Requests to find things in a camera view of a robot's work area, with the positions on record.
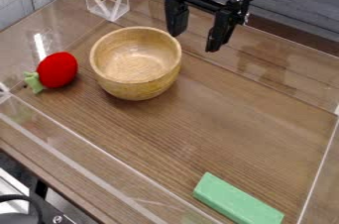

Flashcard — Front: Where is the clear acrylic corner bracket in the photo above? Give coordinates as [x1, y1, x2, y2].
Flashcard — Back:
[84, 0, 130, 22]

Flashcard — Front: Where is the black equipment under table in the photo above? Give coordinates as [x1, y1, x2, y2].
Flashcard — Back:
[0, 179, 98, 224]

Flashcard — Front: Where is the black cable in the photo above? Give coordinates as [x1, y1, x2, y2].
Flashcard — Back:
[0, 194, 46, 224]

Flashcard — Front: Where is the red plush strawberry toy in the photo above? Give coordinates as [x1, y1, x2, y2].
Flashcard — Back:
[24, 52, 79, 94]

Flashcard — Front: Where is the green rectangular block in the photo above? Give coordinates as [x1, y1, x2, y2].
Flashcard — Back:
[194, 172, 285, 224]

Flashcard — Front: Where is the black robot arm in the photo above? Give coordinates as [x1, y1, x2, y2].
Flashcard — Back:
[165, 0, 254, 53]

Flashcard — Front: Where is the wooden bowl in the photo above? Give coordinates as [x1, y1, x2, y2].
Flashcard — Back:
[88, 26, 183, 101]

